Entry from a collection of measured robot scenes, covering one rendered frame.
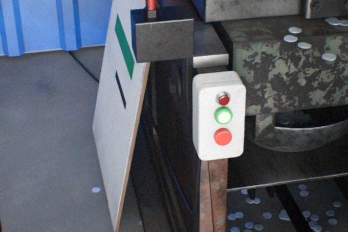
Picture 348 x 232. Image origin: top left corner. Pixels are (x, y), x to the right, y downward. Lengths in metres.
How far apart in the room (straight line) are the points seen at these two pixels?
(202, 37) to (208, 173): 0.24
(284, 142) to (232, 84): 0.37
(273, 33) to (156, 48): 0.21
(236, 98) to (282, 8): 0.25
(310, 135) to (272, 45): 0.28
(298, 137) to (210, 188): 0.26
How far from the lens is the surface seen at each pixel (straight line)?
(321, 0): 1.26
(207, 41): 1.19
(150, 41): 1.12
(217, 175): 1.23
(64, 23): 2.56
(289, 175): 1.43
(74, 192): 1.91
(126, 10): 1.78
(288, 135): 1.41
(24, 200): 1.91
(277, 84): 1.24
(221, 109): 1.09
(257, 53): 1.20
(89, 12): 2.58
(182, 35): 1.12
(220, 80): 1.10
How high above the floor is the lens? 1.15
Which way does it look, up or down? 30 degrees down
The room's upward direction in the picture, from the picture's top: 1 degrees counter-clockwise
